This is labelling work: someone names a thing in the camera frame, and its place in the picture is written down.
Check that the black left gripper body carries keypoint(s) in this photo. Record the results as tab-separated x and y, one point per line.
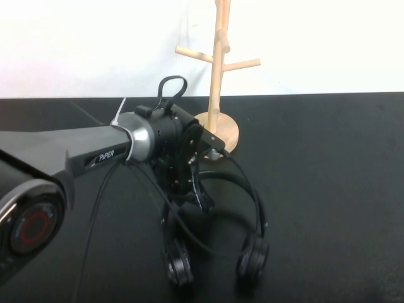
173	148

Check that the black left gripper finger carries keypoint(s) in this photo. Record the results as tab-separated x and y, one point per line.
202	192
170	208

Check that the black over-ear headphones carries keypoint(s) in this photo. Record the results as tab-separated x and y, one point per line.
254	257

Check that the wooden tree headphone stand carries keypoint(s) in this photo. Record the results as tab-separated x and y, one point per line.
217	82

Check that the white zip tie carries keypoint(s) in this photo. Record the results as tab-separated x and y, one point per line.
119	113

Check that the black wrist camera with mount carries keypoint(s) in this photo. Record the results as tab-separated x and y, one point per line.
210	137

